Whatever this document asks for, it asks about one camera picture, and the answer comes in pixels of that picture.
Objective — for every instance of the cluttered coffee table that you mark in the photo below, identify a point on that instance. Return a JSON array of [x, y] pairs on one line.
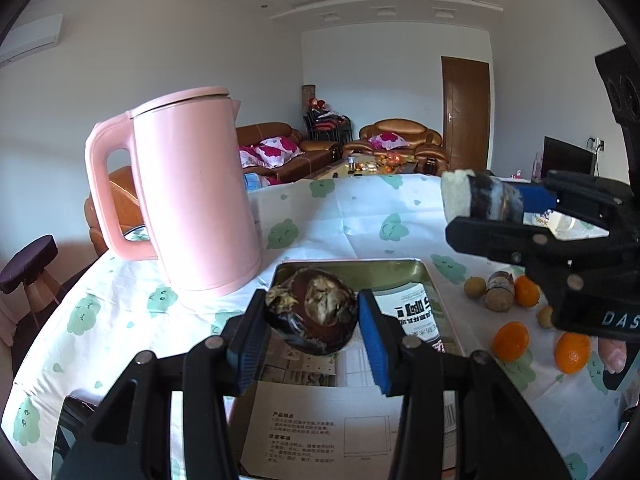
[[380, 164]]

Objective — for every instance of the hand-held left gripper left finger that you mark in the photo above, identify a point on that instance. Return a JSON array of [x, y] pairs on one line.
[[247, 340]]

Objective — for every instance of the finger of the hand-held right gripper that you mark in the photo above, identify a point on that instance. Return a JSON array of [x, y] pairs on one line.
[[537, 200], [500, 240]]

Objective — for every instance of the pink floral pillow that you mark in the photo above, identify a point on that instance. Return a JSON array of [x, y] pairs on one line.
[[250, 156], [282, 149], [387, 141]]

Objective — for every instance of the blue checked cloth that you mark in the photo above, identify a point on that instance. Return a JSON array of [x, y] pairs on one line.
[[257, 181]]

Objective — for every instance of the person's right hand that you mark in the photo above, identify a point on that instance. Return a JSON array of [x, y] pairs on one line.
[[614, 355]]

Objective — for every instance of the orange mandarin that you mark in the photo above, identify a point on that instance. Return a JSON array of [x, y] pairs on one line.
[[526, 291], [572, 352], [511, 342]]

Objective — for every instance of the white wall socket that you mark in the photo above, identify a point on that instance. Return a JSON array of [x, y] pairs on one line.
[[597, 144]]

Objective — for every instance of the tall woven vase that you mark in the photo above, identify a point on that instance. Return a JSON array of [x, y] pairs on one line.
[[308, 97]]

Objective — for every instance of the white air conditioner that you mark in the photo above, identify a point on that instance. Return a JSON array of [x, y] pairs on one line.
[[30, 40]]

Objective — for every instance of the black monitor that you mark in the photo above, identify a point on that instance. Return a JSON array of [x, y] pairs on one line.
[[567, 157]]

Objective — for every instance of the metal tin tray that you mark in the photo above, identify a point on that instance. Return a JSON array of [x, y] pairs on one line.
[[390, 272]]

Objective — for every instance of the pink electric kettle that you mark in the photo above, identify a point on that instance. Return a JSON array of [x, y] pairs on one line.
[[195, 190]]

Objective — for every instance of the brown leather sofa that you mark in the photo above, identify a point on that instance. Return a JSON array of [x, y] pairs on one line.
[[310, 152]]

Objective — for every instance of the brown wooden door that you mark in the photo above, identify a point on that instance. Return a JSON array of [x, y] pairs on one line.
[[465, 110]]

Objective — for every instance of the stack of dark chairs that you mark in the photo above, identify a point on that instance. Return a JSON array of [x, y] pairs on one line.
[[325, 127]]

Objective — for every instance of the printed paper leaflet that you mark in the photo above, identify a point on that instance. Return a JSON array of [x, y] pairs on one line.
[[310, 425]]

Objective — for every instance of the small brown leather armchair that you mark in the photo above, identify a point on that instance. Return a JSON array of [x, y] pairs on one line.
[[117, 200]]

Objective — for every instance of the dark purple round stool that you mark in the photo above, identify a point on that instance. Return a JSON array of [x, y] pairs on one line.
[[27, 260]]

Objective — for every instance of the dark brown water chestnut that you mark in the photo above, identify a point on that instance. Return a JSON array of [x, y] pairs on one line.
[[315, 315]]

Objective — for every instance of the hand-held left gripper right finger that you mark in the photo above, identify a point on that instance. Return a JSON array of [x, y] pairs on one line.
[[375, 345]]

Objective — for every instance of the large brown leather armchair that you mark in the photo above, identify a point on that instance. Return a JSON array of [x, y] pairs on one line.
[[425, 147]]

